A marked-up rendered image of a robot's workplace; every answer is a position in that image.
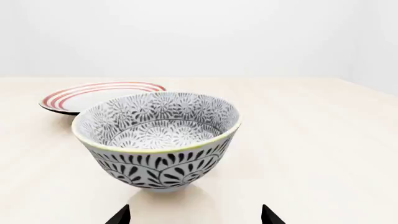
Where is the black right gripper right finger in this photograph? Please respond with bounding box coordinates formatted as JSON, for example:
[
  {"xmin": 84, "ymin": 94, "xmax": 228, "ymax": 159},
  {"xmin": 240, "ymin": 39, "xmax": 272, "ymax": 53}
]
[{"xmin": 261, "ymin": 203, "xmax": 287, "ymax": 224}]

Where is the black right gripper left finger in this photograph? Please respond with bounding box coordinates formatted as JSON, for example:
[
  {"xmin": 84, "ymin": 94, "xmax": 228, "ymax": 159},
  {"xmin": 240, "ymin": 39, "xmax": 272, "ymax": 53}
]
[{"xmin": 104, "ymin": 203, "xmax": 132, "ymax": 224}]

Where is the black and white patterned bowl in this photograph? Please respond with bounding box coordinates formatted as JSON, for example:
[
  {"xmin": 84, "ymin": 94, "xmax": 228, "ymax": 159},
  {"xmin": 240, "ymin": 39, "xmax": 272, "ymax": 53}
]
[{"xmin": 71, "ymin": 91, "xmax": 243, "ymax": 194}]

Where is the red striped white plate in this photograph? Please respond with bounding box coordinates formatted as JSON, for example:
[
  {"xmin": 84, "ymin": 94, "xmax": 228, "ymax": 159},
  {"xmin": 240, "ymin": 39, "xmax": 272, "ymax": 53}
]
[{"xmin": 39, "ymin": 81, "xmax": 167, "ymax": 116}]

